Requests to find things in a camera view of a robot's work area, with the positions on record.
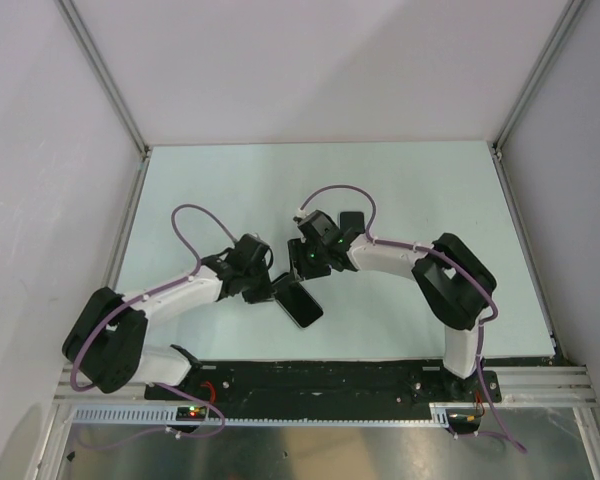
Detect black silicone phone case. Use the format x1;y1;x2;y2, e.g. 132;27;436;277
270;272;325;331

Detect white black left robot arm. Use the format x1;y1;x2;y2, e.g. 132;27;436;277
62;234;273;399

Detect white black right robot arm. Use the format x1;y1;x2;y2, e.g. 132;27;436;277
288;210;498;401

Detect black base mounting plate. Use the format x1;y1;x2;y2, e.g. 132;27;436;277
144;358;504;421

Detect left controller circuit board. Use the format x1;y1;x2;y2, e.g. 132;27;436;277
176;406;208;421

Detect controller circuit board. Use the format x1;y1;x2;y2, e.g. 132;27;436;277
446;407;486;436
176;406;208;421

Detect right controller circuit board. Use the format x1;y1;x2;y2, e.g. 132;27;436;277
446;407;486;436

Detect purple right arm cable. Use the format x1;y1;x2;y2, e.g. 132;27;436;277
299;183;529;454

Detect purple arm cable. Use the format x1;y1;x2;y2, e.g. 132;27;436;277
68;203;241;449
299;183;529;454

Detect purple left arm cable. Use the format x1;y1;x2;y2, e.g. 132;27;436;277
68;203;241;449

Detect white slotted cable duct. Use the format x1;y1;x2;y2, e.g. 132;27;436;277
72;404;449;428

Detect aluminium front frame rail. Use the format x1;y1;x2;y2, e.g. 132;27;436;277
52;366;598;408

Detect aluminium left corner post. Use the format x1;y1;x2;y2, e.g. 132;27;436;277
55;0;151;161

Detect aluminium corner post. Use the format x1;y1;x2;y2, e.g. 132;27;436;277
491;0;590;160
55;0;151;161

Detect aluminium right corner post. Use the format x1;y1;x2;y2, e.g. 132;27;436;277
491;0;590;160

